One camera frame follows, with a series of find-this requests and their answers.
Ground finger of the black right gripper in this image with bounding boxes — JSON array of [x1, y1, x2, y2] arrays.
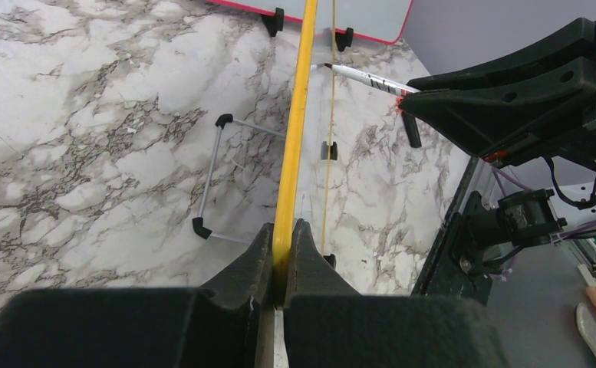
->
[[401, 57, 596, 157], [407, 18, 596, 91]]

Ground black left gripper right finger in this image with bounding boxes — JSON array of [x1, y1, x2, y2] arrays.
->
[[284, 219, 509, 367]]

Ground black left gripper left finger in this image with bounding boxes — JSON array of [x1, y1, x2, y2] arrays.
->
[[0, 224, 274, 367]]

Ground white brown whiteboard marker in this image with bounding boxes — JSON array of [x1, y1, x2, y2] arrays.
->
[[310, 63, 420, 97]]

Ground yellow framed whiteboard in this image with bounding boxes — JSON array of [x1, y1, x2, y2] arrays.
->
[[272, 1, 337, 269]]

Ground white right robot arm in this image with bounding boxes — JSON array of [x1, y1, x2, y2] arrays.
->
[[400, 18, 596, 276]]

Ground pink framed whiteboard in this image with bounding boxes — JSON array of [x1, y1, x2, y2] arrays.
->
[[218, 0, 415, 44]]

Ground black orange highlighter marker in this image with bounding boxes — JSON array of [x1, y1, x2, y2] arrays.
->
[[397, 97, 422, 148]]

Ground aluminium table frame rail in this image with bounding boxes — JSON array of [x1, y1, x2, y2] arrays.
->
[[411, 158, 492, 305]]

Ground grey wire easel stand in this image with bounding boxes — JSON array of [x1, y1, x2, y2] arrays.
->
[[192, 113, 288, 246]]

